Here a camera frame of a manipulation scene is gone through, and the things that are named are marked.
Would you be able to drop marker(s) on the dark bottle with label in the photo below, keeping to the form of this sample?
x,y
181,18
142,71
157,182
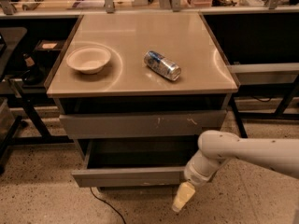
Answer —
x,y
33,75

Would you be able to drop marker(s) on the white paper bowl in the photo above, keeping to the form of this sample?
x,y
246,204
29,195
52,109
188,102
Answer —
x,y
88,60

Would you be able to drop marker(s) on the silver blue drink can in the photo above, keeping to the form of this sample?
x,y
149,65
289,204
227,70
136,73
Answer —
x,y
162,66

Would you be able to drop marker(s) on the grey top drawer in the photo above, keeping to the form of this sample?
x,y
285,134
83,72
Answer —
x,y
119,125

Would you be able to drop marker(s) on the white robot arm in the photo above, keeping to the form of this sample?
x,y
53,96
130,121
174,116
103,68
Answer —
x,y
216,148

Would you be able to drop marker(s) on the black box with label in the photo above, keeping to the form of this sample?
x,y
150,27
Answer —
x,y
49,45

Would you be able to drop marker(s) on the grey drawer cabinet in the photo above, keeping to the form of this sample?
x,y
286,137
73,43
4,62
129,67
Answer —
x,y
127,84

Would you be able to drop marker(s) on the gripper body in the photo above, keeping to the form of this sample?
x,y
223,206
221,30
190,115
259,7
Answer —
x,y
193,175

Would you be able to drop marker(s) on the grey drawer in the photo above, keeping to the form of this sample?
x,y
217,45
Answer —
x,y
119,125
135,162

